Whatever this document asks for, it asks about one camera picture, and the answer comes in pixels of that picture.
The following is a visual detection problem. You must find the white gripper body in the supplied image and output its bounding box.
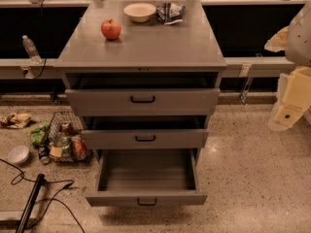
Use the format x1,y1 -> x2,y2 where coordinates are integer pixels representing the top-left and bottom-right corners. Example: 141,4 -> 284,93
267,65 -> 311,132

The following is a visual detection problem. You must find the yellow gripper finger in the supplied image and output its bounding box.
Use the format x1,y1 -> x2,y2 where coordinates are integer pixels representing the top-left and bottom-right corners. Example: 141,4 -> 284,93
273,66 -> 311,129
264,26 -> 289,52

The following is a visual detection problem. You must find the red apple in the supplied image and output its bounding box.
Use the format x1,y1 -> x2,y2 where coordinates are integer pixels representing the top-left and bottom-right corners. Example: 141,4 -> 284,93
101,19 -> 121,40

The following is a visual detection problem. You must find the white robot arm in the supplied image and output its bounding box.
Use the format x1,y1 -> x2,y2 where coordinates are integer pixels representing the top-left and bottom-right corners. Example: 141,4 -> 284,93
264,1 -> 311,131

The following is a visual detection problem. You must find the grey middle drawer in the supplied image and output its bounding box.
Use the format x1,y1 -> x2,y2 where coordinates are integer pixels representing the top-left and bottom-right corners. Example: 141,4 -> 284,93
82,129 -> 208,150

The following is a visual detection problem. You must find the grey drawer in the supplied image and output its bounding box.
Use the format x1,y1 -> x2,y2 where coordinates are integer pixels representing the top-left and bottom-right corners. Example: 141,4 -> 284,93
82,129 -> 208,150
65,88 -> 220,117
86,149 -> 207,207

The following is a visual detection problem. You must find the grey drawer cabinet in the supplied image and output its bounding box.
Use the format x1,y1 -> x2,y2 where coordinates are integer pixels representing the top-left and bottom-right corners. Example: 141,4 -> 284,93
53,0 -> 227,153

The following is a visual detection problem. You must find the grey top drawer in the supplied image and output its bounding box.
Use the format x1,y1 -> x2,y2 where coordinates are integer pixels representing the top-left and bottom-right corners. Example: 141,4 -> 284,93
65,88 -> 220,117

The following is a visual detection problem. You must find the grey bottom drawer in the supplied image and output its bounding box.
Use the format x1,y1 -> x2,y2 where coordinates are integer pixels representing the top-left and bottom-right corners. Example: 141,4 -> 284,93
86,149 -> 207,207

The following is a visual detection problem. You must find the crumpled dark patterned cloth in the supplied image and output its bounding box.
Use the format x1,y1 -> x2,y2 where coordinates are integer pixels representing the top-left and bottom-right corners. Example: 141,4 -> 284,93
156,2 -> 186,25

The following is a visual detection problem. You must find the white ceramic bowl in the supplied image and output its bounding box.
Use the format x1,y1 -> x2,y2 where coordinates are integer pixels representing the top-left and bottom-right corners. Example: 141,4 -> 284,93
123,3 -> 156,23

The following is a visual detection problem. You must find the red can in basket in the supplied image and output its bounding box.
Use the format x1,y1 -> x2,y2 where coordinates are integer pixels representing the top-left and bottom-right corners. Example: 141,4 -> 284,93
72,135 -> 86,160

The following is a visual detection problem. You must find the green can in basket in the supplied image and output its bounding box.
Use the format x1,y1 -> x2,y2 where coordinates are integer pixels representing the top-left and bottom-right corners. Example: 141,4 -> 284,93
61,137 -> 71,157

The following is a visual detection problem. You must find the clear plastic water bottle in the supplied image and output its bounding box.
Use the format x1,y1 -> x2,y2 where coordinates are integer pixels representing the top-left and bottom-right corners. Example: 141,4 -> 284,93
22,35 -> 42,64

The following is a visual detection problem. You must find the green chip bag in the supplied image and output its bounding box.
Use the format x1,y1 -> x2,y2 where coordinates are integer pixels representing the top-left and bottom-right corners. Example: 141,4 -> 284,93
26,121 -> 50,149

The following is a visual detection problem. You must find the soda can on floor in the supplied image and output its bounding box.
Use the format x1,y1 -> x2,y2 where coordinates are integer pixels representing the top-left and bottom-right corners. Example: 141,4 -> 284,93
38,145 -> 51,164

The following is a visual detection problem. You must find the crumpled brown snack bag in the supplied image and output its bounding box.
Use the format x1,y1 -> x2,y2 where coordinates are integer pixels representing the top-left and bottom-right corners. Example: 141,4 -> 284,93
0,113 -> 31,129

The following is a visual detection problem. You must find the white bowl on floor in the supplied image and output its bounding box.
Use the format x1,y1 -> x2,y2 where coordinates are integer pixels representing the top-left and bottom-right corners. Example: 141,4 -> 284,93
8,146 -> 30,164

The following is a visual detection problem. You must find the black pole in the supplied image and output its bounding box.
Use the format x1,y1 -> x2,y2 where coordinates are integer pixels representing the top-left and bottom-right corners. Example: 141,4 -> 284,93
16,174 -> 45,233

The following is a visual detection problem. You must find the wire mesh basket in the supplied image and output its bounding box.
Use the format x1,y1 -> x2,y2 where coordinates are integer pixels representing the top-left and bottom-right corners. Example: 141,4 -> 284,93
48,112 -> 90,162

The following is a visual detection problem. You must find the black cable on floor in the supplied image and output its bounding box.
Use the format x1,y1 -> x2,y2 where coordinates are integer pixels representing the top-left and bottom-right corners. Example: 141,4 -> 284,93
0,157 -> 86,233

